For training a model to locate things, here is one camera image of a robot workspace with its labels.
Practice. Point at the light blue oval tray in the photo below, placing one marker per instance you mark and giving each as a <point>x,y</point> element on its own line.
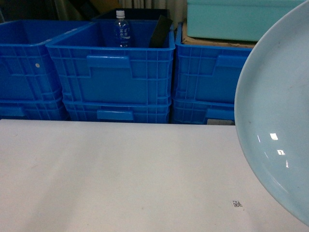
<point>272,111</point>

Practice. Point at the blue crate lower middle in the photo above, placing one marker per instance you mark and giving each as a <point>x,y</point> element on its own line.
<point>118,112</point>

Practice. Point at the blue crate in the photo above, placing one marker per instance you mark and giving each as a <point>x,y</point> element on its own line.
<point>33,110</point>
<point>118,112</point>
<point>27,72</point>
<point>207,73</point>
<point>199,112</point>
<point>92,68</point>

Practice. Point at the blue crate lower right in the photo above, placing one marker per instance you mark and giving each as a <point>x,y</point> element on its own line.
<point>199,112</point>

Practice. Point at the blue crate upper right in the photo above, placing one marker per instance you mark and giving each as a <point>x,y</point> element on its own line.
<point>207,73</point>

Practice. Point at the blue crate upper middle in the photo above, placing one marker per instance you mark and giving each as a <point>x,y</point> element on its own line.
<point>92,68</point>

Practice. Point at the brown cardboard sheet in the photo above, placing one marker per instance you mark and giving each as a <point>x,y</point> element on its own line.
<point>185,39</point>

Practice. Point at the black flat board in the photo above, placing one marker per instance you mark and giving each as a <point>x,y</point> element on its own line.
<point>160,32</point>

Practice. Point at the clear water bottle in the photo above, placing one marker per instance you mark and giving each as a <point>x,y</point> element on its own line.
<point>121,29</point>

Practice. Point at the blue crate lower left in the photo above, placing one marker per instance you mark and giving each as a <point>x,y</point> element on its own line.
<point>33,110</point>

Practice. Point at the teal plastic tub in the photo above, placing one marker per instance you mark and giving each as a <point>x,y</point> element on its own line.
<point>239,20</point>

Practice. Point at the blue crate upper left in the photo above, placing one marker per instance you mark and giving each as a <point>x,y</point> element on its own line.
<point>27,72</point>

